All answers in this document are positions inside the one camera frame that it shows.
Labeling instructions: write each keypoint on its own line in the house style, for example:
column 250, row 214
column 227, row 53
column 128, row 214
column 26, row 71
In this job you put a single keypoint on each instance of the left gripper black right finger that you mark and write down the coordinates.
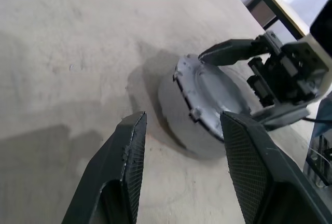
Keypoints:
column 264, row 177

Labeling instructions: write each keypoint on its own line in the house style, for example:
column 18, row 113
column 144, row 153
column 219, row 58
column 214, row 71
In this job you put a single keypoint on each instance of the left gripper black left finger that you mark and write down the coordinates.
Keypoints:
column 111, row 177

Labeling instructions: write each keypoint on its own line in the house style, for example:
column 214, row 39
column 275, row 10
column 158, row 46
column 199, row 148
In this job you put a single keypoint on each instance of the grey motor rotor disc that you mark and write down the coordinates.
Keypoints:
column 207, row 91

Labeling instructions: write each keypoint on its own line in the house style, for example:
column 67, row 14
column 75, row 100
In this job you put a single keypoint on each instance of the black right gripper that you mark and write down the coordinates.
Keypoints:
column 282, row 76

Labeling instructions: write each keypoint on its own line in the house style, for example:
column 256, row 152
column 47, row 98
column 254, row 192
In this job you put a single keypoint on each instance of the black framed side table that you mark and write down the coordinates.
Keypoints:
column 264, row 14

